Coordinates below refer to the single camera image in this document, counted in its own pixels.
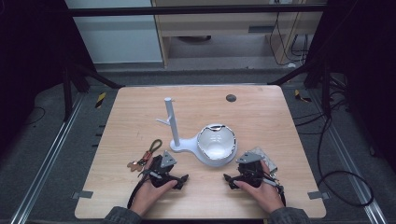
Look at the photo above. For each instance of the aluminium floor rail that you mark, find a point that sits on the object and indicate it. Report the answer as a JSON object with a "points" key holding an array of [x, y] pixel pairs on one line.
{"points": [[46, 158], [348, 158]]}

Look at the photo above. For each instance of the wooden shelf unit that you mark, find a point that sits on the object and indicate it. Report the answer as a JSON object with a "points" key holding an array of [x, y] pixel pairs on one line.
{"points": [[218, 28]]}

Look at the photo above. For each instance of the black metal stand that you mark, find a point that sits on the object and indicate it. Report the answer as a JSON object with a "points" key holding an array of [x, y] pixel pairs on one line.
{"points": [[320, 77], [73, 84]]}

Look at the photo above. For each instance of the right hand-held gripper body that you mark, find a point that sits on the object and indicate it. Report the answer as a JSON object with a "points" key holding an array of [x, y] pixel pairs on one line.
{"points": [[250, 171]]}

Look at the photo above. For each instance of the grey metal table bracket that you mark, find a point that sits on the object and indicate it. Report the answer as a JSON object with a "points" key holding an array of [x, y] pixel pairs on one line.
{"points": [[318, 195], [82, 194]]}

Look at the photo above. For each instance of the crumpled clear plastic bag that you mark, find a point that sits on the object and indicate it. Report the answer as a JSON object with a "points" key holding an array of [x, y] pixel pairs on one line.
{"points": [[267, 160]]}

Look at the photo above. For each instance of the black horizontal frame bar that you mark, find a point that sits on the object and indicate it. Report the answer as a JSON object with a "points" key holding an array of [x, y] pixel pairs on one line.
{"points": [[186, 11]]}

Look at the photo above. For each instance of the white stand with bowl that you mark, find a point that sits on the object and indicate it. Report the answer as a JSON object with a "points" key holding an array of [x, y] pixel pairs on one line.
{"points": [[205, 146]]}

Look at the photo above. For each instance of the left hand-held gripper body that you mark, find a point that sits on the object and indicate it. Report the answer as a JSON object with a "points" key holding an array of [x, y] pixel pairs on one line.
{"points": [[162, 169]]}

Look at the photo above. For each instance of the yellow black striped tape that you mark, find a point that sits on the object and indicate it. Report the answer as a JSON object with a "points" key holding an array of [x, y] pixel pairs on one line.
{"points": [[100, 100], [301, 97]]}

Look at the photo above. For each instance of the white cabinet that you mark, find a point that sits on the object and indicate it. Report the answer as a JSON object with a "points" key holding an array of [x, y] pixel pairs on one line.
{"points": [[115, 34]]}

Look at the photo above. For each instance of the round grey table grommet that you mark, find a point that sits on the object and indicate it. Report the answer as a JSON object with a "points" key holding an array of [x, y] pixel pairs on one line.
{"points": [[231, 98]]}

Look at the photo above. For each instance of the person's left hand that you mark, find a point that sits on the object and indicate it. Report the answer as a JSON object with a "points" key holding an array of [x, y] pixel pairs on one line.
{"points": [[148, 196]]}

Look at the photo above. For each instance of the person's right hand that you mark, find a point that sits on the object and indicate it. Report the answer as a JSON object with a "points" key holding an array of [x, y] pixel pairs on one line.
{"points": [[264, 194]]}

